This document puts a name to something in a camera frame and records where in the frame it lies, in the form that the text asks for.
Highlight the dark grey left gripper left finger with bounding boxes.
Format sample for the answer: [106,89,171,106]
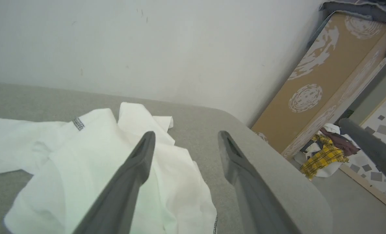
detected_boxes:
[73,131,156,234]

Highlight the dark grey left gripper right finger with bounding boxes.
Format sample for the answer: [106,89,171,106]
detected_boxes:
[217,131,301,234]

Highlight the white garment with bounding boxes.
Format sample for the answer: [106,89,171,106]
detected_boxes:
[0,102,218,234]

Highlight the dark red garment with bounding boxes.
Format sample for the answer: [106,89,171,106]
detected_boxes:
[320,127,361,156]

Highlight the yellow plaid garment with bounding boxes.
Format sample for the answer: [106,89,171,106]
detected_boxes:
[300,134,349,179]

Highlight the white board with grey squares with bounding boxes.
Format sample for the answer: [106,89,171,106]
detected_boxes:
[339,94,386,208]

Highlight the brown cardboard box white swirls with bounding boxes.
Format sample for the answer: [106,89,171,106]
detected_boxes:
[251,11,386,160]

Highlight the grey cloth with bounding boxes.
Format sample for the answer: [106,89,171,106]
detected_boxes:
[320,0,386,62]

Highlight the grey frame bar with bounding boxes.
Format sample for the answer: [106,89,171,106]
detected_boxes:
[348,62,386,125]

